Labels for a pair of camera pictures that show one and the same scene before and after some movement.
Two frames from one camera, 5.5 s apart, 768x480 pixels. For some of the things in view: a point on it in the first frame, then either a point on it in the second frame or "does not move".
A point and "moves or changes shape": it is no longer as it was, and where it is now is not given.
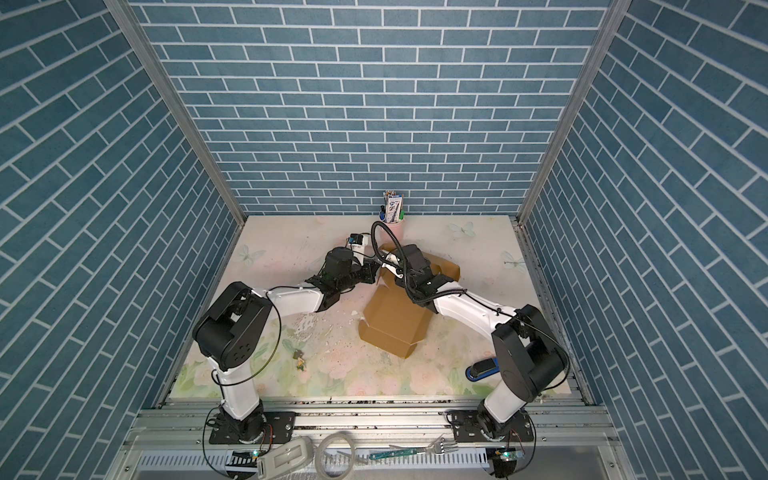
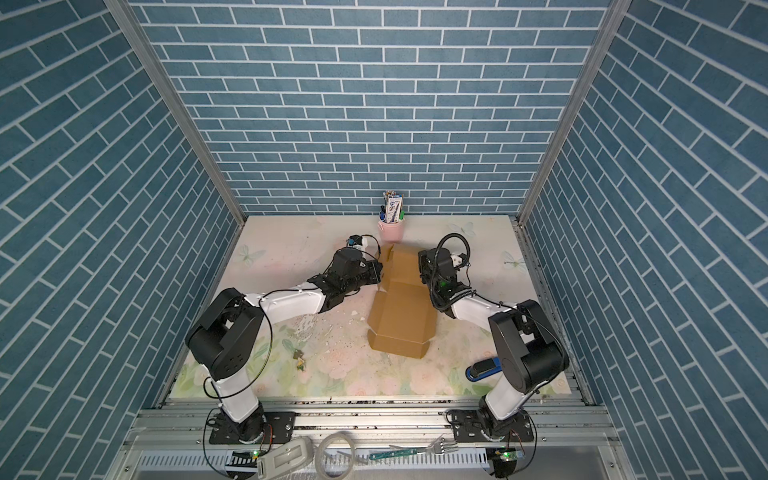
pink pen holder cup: x=397 y=229 does not move
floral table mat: x=319 y=355 does not move
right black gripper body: x=407 y=281 → x=424 y=267
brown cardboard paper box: x=393 y=321 moves or changes shape
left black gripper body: x=363 y=273 does not move
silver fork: x=442 y=445 does not move
